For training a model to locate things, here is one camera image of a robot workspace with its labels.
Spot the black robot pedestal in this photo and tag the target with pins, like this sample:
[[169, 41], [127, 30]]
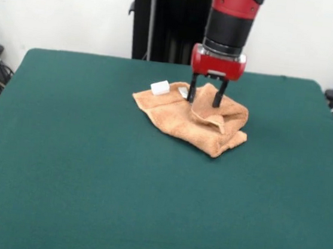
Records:
[[165, 25]]

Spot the tan terry towel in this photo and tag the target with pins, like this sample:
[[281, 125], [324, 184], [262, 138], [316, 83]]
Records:
[[178, 126]]

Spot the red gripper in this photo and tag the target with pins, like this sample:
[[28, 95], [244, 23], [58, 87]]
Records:
[[218, 67]]

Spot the dark green tablecloth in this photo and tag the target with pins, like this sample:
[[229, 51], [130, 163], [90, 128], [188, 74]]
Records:
[[87, 181]]

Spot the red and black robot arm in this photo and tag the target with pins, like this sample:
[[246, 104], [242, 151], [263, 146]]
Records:
[[228, 26]]

